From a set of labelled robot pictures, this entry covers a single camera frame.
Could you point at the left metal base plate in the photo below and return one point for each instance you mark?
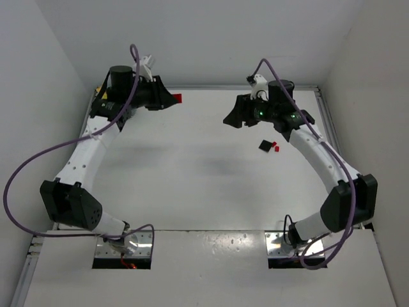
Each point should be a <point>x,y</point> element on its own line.
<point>135,246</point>

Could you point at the black square lego plate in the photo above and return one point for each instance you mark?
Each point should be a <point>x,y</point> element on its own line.
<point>265,146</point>

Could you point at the red lego brick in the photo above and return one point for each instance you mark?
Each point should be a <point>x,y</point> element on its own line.
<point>178,97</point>

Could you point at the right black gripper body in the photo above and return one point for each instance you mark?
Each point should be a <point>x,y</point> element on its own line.
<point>245,110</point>

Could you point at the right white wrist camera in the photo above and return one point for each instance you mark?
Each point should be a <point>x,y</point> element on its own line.
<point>259,86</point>

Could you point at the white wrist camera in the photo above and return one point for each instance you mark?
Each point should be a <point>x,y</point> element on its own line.
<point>145,65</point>
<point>259,86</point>

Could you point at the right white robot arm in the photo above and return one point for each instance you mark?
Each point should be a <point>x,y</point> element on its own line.
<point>351,195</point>

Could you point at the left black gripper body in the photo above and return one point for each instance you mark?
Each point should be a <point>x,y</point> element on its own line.
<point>156,93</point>

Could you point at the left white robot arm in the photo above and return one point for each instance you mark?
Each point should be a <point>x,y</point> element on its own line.
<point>68,199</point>

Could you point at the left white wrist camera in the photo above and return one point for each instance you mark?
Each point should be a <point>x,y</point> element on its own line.
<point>145,65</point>

